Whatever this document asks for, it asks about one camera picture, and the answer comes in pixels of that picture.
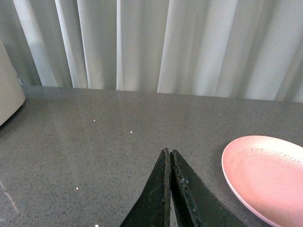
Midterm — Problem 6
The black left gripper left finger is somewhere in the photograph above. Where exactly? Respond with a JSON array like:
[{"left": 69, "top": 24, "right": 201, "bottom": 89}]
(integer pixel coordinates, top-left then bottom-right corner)
[{"left": 121, "top": 148, "right": 171, "bottom": 227}]

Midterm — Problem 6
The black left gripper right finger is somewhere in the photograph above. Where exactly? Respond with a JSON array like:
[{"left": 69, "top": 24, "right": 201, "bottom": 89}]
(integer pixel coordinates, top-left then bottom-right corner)
[{"left": 170, "top": 150, "right": 245, "bottom": 227}]

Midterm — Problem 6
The pink plate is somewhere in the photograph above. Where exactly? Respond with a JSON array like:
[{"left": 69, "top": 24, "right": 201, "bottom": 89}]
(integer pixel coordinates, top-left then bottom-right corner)
[{"left": 221, "top": 136, "right": 303, "bottom": 227}]

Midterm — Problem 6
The white pleated curtain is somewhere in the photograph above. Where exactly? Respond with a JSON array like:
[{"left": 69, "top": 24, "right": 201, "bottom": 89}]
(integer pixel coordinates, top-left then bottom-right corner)
[{"left": 0, "top": 0, "right": 303, "bottom": 102}]

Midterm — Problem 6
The white cylindrical appliance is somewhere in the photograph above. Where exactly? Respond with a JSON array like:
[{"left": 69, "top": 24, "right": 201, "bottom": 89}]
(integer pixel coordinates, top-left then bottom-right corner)
[{"left": 0, "top": 40, "right": 25, "bottom": 125}]

